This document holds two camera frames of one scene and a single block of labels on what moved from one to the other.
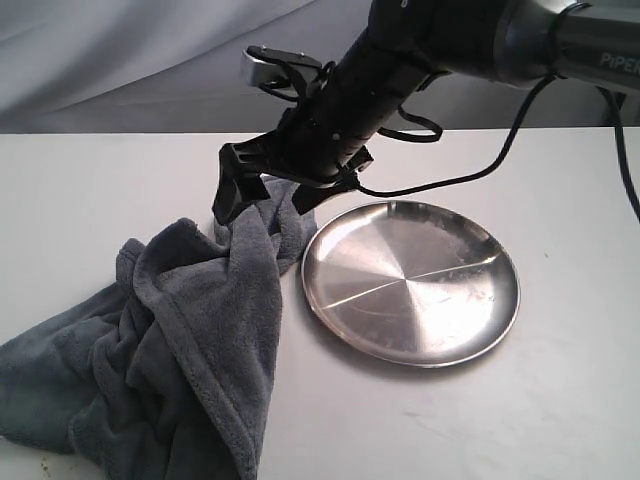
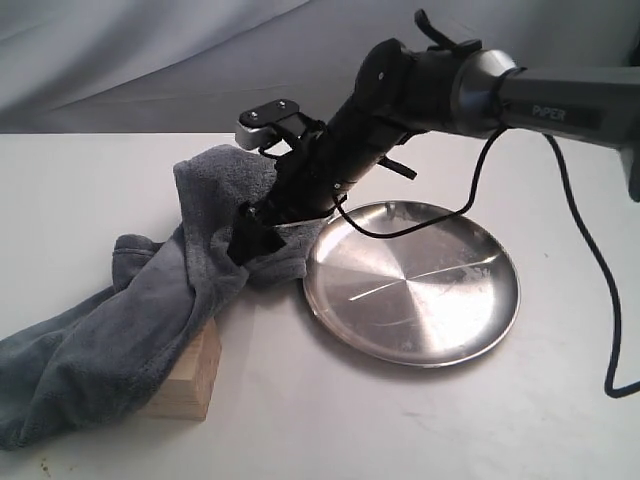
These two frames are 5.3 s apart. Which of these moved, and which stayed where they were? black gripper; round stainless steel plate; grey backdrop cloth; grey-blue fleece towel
Moved: black gripper; grey-blue fleece towel
Stayed: round stainless steel plate; grey backdrop cloth
